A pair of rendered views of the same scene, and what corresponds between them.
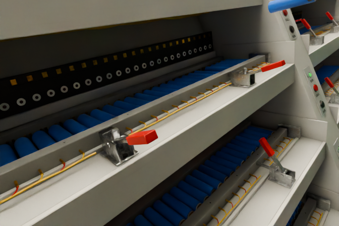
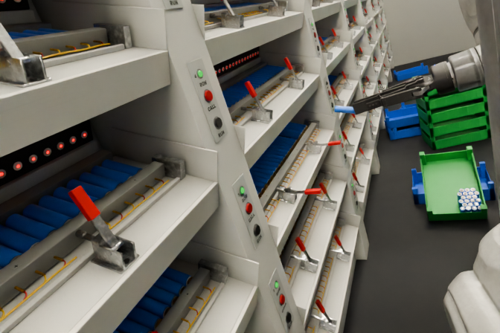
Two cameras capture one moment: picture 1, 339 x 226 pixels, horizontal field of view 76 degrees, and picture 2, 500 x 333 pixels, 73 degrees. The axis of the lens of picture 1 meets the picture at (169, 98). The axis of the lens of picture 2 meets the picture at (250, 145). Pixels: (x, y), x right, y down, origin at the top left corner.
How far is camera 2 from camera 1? 0.63 m
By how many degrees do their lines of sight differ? 27
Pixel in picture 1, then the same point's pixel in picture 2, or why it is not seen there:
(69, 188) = (284, 215)
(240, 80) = (314, 149)
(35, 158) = (264, 204)
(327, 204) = (344, 221)
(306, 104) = (338, 157)
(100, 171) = (288, 207)
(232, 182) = (306, 211)
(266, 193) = (324, 215)
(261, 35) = (313, 108)
